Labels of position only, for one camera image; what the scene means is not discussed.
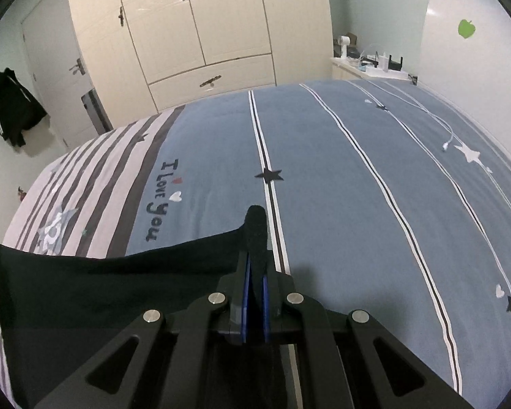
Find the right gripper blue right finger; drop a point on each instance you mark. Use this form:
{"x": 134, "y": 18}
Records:
{"x": 348, "y": 360}

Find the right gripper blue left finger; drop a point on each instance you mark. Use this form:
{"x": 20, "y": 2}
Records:
{"x": 164, "y": 362}

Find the black t-shirt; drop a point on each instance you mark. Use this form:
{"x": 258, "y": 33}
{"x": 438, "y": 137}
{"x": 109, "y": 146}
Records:
{"x": 57, "y": 312}

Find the silver suitcase on floor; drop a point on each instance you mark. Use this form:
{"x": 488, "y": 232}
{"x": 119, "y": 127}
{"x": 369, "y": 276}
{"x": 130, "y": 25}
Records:
{"x": 96, "y": 112}

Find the white nightstand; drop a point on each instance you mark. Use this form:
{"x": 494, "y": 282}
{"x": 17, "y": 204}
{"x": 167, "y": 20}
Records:
{"x": 347, "y": 69}

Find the white room door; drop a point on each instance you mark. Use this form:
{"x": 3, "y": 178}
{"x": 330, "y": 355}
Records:
{"x": 58, "y": 70}

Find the cream wardrobe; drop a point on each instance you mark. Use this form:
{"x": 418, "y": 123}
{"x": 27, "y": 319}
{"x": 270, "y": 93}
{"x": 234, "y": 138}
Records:
{"x": 146, "y": 56}

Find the small white desk fan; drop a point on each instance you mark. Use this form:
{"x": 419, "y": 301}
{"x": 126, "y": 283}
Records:
{"x": 344, "y": 42}

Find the white headboard with apple stickers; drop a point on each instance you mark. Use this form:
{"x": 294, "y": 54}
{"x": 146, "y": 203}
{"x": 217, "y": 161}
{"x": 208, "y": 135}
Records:
{"x": 465, "y": 59}

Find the black jacket hanging on wall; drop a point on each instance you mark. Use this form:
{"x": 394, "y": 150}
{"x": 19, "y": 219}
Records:
{"x": 19, "y": 109}

